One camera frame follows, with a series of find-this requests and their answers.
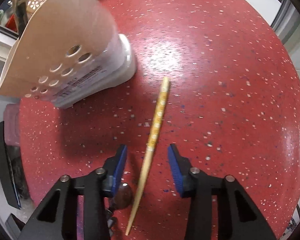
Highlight dark spoon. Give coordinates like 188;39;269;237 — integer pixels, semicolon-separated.
107;183;133;229

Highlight patterned chopstick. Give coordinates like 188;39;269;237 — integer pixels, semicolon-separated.
125;77;170;236

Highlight black chair seat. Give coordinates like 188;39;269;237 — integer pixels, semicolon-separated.
0;121;21;210

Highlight pink plastic stool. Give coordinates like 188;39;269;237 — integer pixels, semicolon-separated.
3;103;20;146

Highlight beige utensil holder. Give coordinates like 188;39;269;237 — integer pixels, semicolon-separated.
0;0;137;108

